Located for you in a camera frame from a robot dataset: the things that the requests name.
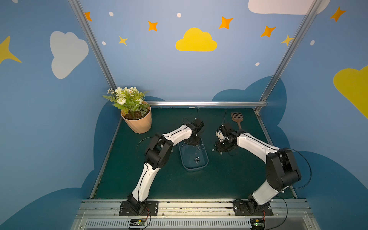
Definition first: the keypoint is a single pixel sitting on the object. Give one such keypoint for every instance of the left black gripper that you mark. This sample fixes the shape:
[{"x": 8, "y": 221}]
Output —
[{"x": 194, "y": 138}]

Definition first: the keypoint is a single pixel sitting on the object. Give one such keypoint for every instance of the artificial white flower plant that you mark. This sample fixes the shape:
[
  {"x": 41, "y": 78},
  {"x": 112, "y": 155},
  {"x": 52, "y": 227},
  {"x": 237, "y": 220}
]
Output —
[{"x": 130, "y": 101}]

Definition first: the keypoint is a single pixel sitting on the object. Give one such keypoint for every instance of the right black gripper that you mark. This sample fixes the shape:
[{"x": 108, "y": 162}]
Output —
[{"x": 221, "y": 145}]

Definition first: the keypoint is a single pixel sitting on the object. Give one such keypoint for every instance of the brown slotted scoop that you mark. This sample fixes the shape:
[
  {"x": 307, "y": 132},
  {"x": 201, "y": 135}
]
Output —
[{"x": 238, "y": 118}]

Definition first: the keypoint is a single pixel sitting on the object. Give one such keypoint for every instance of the terracotta flower pot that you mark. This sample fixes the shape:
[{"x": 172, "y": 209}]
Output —
[{"x": 142, "y": 125}]

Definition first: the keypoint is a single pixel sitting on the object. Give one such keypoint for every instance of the aluminium front rail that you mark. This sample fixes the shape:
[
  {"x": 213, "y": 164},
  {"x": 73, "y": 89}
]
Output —
[{"x": 194, "y": 214}]

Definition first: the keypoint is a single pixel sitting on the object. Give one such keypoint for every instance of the right small circuit board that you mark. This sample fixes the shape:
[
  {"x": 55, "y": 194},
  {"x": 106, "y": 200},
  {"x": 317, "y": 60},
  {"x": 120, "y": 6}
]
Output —
[{"x": 257, "y": 224}]

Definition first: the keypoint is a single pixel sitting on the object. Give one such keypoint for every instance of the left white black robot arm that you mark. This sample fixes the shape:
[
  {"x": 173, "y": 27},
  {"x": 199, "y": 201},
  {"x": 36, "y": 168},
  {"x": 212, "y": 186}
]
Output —
[{"x": 157, "y": 155}]

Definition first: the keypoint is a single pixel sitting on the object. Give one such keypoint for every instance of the small circuit board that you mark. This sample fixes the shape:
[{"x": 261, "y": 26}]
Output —
[
  {"x": 137, "y": 223},
  {"x": 257, "y": 224}
]

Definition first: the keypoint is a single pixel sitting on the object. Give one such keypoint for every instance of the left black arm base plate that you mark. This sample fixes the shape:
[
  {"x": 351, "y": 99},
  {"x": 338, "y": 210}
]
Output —
[{"x": 149, "y": 207}]

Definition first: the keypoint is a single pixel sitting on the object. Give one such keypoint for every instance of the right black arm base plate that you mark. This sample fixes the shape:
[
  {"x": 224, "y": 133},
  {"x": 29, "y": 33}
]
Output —
[{"x": 251, "y": 208}]

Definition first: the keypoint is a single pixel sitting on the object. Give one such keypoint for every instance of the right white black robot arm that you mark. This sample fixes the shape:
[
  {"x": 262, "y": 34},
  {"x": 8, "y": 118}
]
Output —
[{"x": 282, "y": 170}]

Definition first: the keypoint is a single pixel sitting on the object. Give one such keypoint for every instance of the left small circuit board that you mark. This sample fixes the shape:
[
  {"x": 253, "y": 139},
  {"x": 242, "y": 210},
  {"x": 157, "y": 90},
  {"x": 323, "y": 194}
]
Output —
[{"x": 137, "y": 223}]

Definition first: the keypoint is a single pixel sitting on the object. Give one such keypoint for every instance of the translucent blue storage box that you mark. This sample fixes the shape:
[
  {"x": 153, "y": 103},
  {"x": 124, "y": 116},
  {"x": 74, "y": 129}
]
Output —
[{"x": 194, "y": 158}]

